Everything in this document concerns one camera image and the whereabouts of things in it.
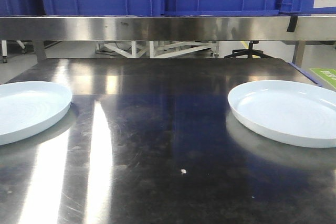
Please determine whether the light blue plate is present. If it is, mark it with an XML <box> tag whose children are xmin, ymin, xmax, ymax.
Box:
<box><xmin>1</xmin><ymin>81</ymin><xmax>72</xmax><ymax>145</ymax></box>
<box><xmin>227</xmin><ymin>80</ymin><xmax>335</xmax><ymax>148</ymax></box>

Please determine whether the black office chair base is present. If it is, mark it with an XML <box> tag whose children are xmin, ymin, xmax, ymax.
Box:
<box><xmin>224</xmin><ymin>40</ymin><xmax>272</xmax><ymax>59</ymax></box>

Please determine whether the black tape strip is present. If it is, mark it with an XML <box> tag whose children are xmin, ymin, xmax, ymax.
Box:
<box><xmin>287</xmin><ymin>16</ymin><xmax>298</xmax><ymax>33</ymax></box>

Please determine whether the white metal frame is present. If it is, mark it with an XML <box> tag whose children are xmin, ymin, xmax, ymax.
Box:
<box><xmin>96</xmin><ymin>41</ymin><xmax>219</xmax><ymax>59</ymax></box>

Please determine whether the stainless steel shelf rail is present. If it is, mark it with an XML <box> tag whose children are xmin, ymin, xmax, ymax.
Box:
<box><xmin>1</xmin><ymin>16</ymin><xmax>335</xmax><ymax>41</ymax></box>

